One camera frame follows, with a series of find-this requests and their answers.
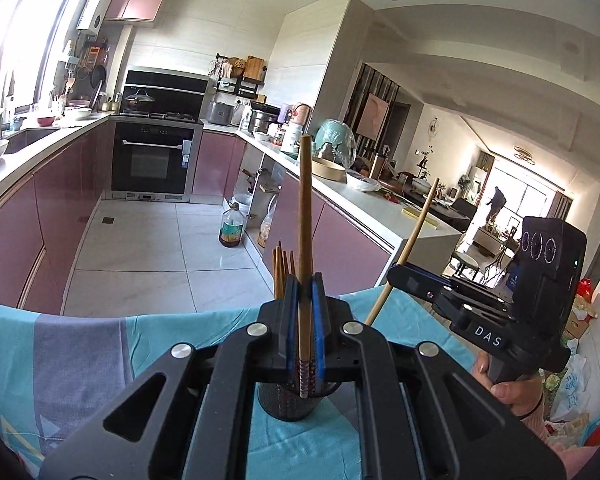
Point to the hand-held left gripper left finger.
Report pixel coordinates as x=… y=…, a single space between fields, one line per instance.
x=294 y=330

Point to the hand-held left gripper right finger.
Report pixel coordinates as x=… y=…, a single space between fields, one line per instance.
x=316 y=330

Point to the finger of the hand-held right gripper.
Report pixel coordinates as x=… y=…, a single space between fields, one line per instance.
x=410 y=282
x=425 y=274

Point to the floral-end wooden chopstick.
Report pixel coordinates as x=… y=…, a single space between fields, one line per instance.
x=420 y=225
x=305 y=210

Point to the bunch of wooden chopsticks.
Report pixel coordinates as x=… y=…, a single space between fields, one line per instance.
x=279 y=275

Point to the black mesh utensil holder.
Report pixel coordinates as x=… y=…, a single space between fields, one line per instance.
x=285 y=405

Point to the person's right forearm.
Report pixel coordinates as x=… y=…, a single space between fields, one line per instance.
x=565 y=455

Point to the person's right hand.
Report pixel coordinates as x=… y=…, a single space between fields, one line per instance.
x=515 y=395

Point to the cardboard box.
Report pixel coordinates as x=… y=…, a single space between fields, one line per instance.
x=576 y=325

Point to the red bag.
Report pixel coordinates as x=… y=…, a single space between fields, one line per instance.
x=585 y=290

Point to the yellow pad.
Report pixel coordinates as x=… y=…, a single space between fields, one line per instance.
x=421 y=217

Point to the dark dining table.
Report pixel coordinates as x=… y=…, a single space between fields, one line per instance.
x=440 y=212

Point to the pink kitchen base cabinets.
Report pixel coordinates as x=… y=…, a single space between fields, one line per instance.
x=55 y=200
x=350 y=240

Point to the white printed plastic bag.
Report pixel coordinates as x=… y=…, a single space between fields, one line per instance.
x=572 y=390

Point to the clear plastic bag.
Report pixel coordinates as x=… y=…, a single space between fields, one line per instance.
x=267 y=222

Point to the cooking oil bottle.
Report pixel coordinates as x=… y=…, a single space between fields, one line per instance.
x=231 y=227

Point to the round wooden tray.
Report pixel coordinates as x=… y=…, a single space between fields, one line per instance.
x=330 y=170

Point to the white canister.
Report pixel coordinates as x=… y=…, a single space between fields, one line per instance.
x=292 y=137

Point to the pink kettle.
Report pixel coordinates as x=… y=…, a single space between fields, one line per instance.
x=301 y=113

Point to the steel cooking pot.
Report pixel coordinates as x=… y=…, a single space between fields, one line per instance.
x=265 y=119

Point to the teal grey printed tablecloth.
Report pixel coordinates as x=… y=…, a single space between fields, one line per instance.
x=80 y=360

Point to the black built-in oven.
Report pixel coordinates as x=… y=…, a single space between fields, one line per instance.
x=150 y=160

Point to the silver countertop appliance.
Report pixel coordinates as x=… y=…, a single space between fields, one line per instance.
x=220 y=113

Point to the wooden cutting board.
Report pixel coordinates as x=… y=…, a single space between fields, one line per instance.
x=254 y=67

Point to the pot with glass lid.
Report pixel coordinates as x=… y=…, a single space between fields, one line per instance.
x=139 y=100

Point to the black range hood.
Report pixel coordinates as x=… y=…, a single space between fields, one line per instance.
x=165 y=81

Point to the white dish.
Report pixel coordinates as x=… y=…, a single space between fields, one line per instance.
x=78 y=113

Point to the hanging frying pan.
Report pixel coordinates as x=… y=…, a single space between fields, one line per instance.
x=97 y=76

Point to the red bowl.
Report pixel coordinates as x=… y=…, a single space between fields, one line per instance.
x=45 y=121

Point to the white water heater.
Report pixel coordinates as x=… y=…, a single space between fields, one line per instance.
x=96 y=4

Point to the kitchen window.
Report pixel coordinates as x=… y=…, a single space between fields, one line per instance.
x=25 y=35

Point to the framed wall picture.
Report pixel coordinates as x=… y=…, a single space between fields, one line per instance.
x=371 y=115

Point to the black wall shelf rack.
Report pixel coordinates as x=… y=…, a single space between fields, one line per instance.
x=240 y=87

